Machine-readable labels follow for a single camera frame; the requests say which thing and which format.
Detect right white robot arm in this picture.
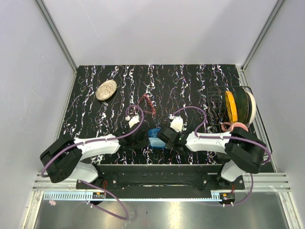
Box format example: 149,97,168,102
157,127,267,189

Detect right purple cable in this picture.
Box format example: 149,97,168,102
170,106,272,206

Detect cream white plate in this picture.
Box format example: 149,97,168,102
246,91,256,126

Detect speckled oval stone coaster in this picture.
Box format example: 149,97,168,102
95,80,117,101

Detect yellow plate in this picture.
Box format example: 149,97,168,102
225,91,238,123

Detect black wire dish rack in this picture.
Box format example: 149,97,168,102
207,86,262,138

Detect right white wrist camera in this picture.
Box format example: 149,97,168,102
169,114,183,133

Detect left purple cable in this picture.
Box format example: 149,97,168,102
41,104,145,220

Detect purple cable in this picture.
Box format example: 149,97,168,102
170,106,272,206
41,104,145,220

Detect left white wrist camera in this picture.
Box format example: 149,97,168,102
125,115,140,129

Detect pink patterned mug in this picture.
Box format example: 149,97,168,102
221,122,248,132

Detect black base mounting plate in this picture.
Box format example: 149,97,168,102
76,173,245,192

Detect red frame sunglasses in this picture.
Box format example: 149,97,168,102
136,93,156,117

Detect blue glasses case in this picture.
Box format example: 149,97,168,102
148,128,165,149

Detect white cable duct strip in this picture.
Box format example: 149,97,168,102
43,187,224,202

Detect dark green plate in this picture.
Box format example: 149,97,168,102
233,87,249,125

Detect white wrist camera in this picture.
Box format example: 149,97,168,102
169,114,183,133
125,115,140,129

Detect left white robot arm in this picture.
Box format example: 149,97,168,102
40,123,149,189

